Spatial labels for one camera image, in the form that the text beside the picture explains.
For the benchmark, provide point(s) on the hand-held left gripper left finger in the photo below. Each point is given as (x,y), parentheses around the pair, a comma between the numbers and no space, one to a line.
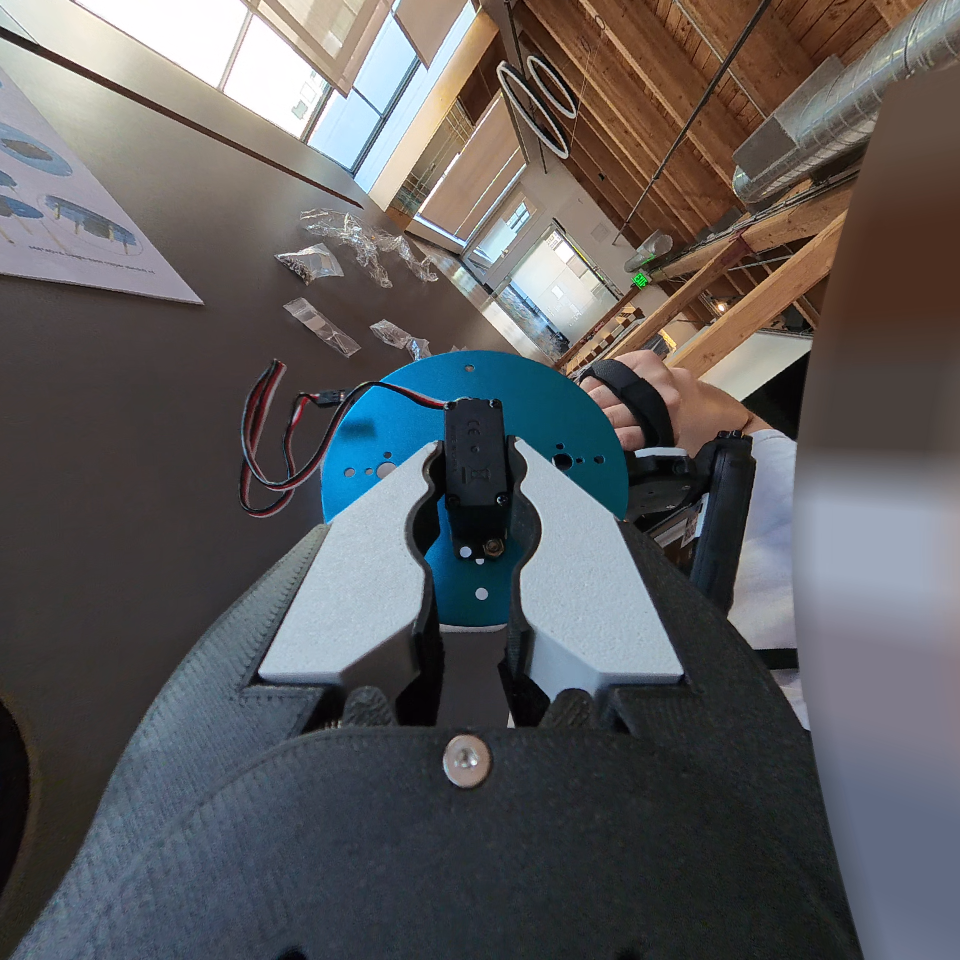
(352,585)

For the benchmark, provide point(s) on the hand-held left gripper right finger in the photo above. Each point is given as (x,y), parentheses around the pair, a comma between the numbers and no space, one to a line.
(592,585)

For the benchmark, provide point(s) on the black servo motor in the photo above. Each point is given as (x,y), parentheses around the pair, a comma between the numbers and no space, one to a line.
(476,457)

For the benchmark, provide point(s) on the blue round metal plate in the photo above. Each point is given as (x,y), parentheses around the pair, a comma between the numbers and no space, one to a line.
(390,412)

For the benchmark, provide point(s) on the dark grey desk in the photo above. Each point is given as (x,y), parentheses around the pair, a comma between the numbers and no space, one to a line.
(135,420)

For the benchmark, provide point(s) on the person's right hand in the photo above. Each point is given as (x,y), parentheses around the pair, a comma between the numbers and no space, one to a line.
(697,405)

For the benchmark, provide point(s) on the small crumpled clear bag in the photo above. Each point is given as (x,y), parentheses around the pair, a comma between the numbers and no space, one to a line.
(401,337)

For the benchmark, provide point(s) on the flat clear plastic bag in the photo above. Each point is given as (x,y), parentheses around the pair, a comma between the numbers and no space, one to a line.
(322,324)

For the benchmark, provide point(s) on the clear bag with dark screws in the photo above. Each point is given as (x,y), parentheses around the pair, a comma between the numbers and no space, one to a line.
(309,262)

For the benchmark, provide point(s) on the crumpled clear plastic wrap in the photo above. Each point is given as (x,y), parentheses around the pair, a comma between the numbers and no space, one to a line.
(367,240)

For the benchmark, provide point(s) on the dark round object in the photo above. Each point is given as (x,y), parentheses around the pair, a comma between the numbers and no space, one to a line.
(11,795)

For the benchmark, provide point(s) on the printed instruction sheet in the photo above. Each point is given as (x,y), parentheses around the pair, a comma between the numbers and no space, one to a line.
(67,202)

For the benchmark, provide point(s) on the large window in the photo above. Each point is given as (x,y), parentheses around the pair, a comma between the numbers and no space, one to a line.
(285,67)

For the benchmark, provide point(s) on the silver air duct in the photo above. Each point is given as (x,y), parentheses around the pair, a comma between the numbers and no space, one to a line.
(825,112)

